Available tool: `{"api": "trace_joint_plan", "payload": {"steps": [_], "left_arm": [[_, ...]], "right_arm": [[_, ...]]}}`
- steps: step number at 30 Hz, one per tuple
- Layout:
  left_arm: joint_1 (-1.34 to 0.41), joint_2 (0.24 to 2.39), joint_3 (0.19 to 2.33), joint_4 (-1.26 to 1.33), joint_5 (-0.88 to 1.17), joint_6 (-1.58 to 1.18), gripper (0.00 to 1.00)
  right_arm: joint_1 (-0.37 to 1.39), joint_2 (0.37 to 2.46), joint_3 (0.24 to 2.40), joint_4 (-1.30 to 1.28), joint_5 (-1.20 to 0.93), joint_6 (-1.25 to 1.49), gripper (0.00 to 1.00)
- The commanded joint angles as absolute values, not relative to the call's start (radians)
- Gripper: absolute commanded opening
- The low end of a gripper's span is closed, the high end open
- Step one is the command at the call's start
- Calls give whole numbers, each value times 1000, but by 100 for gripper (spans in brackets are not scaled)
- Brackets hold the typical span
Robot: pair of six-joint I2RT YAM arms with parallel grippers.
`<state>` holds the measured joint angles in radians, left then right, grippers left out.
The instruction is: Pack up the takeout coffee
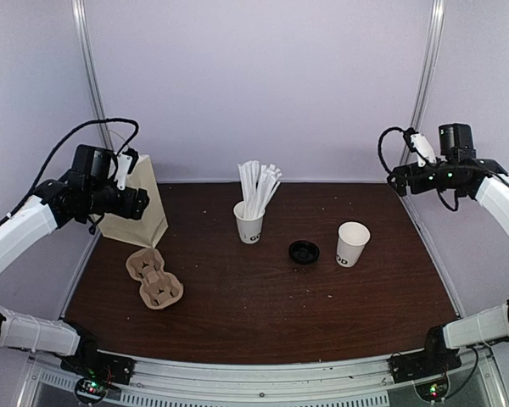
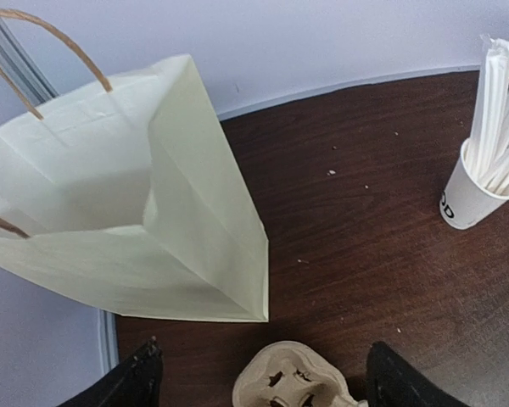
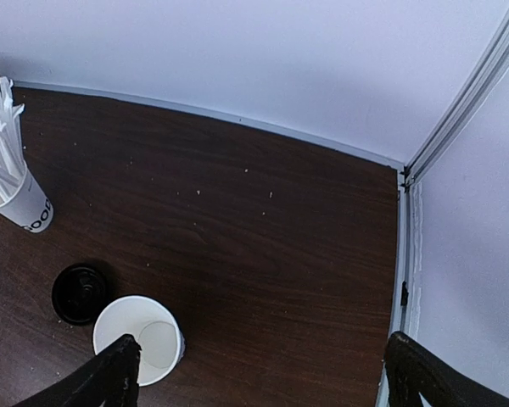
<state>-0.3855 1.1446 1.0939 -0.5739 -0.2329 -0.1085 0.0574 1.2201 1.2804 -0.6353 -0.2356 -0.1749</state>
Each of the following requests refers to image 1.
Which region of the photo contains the white wrapped straws bundle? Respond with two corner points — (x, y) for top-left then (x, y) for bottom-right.
(238, 160), (282, 220)

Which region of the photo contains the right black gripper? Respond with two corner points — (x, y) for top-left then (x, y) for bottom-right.
(388, 157), (462, 196)

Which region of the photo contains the aluminium front rail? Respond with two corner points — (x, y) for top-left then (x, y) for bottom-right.
(16, 351), (506, 407)

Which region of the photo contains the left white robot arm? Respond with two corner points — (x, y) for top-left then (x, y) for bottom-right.
(0, 175), (150, 376)

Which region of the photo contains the white paper coffee cup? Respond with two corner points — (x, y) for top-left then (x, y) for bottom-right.
(336, 221), (371, 268)

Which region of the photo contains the black plastic cup lid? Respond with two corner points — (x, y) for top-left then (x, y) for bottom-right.
(288, 240), (320, 265)

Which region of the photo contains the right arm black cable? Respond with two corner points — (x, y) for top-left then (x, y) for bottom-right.
(378, 125), (461, 212)

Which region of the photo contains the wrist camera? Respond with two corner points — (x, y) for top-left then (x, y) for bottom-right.
(109, 148), (139, 190)
(404, 127), (437, 167)

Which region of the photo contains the aluminium frame post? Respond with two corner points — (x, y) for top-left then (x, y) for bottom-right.
(411, 0), (445, 130)
(71, 0), (108, 149)

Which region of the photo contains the white straw holder cup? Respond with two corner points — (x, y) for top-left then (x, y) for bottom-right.
(233, 201), (265, 244)

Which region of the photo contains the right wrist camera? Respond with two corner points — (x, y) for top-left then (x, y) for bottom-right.
(404, 127), (437, 167)

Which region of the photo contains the right aluminium frame post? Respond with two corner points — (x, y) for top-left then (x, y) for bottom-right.
(411, 0), (445, 130)

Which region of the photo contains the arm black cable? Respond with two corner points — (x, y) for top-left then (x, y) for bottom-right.
(378, 125), (461, 212)
(8, 118), (140, 217)

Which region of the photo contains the left aluminium frame post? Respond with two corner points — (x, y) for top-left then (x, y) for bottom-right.
(71, 0), (108, 149)

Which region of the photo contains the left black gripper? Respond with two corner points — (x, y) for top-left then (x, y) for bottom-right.
(85, 182), (149, 220)

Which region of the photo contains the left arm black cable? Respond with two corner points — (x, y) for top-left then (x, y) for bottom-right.
(8, 118), (140, 217)

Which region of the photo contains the cardboard cup carrier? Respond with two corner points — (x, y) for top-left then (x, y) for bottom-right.
(126, 248), (184, 310)

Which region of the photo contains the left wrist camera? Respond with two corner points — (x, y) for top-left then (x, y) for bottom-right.
(109, 148), (139, 190)

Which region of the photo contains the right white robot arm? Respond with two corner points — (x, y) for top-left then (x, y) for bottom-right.
(387, 159), (509, 375)

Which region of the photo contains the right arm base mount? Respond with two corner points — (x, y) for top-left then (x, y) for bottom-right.
(388, 351), (462, 404)

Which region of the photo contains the brown paper bag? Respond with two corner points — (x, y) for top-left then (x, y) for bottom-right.
(98, 154), (168, 248)

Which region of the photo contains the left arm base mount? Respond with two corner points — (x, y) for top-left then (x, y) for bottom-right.
(59, 352), (135, 405)

